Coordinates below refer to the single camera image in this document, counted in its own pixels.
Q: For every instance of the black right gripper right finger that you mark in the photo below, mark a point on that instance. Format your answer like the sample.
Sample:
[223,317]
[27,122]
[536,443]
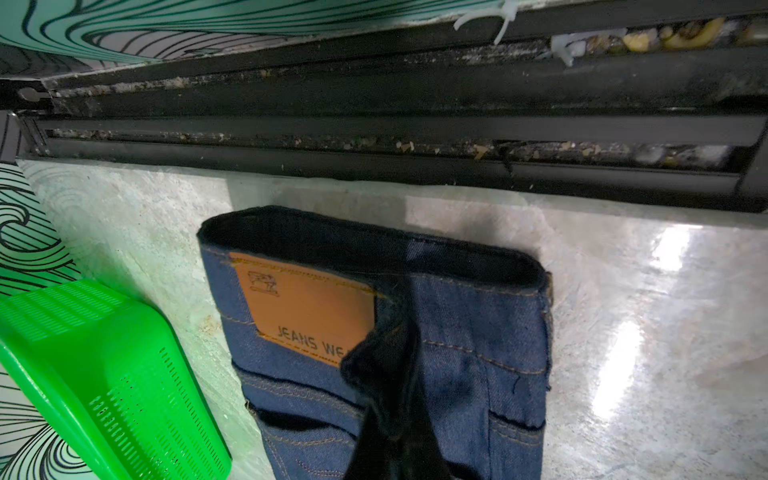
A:
[421,458]

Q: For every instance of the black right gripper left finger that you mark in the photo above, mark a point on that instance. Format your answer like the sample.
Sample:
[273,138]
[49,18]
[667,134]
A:
[373,457]

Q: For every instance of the dark blue denim trousers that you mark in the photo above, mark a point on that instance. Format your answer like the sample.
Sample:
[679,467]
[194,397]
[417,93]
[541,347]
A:
[327,320]

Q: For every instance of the green plastic laundry basket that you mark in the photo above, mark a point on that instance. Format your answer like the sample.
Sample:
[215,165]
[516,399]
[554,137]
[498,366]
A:
[107,372]

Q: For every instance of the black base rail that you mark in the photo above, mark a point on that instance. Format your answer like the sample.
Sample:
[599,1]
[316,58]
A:
[650,102]

